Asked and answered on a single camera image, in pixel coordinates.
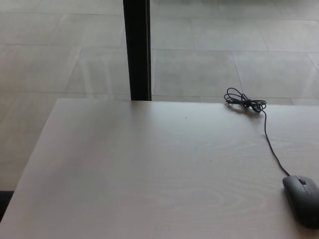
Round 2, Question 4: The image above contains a black computer mouse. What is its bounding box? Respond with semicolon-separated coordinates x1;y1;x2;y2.
282;175;319;230

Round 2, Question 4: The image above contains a black mouse cable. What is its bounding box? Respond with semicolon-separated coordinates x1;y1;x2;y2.
224;87;291;176

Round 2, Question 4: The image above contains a black vertical post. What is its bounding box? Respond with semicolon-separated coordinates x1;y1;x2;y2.
122;0;153;102

